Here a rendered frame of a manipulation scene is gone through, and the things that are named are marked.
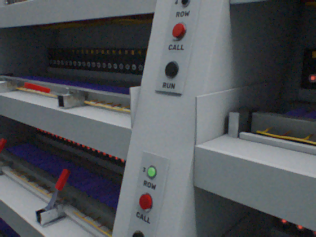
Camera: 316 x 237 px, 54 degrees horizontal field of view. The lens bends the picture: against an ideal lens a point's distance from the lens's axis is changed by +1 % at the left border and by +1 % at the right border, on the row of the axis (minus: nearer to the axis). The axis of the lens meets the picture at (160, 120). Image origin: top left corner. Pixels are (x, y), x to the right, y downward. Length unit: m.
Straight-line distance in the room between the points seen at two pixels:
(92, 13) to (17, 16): 0.27
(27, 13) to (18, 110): 0.20
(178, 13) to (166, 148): 0.15
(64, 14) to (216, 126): 0.36
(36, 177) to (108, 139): 0.31
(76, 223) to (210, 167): 0.30
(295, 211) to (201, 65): 0.16
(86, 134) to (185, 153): 0.19
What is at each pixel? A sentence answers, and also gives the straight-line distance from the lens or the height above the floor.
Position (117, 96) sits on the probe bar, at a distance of 0.48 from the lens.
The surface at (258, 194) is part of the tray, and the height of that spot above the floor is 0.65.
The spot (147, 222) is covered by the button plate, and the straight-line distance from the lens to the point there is 0.36.
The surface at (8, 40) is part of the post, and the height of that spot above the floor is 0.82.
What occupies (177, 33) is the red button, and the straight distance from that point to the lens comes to 0.35.
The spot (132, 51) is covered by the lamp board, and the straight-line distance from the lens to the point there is 0.65.
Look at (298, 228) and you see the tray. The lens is 0.46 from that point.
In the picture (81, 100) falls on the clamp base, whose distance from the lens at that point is 0.53.
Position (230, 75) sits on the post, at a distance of 0.35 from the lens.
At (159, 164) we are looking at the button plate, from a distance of 0.34.
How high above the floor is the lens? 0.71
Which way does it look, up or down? 1 degrees down
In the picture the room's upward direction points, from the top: 11 degrees clockwise
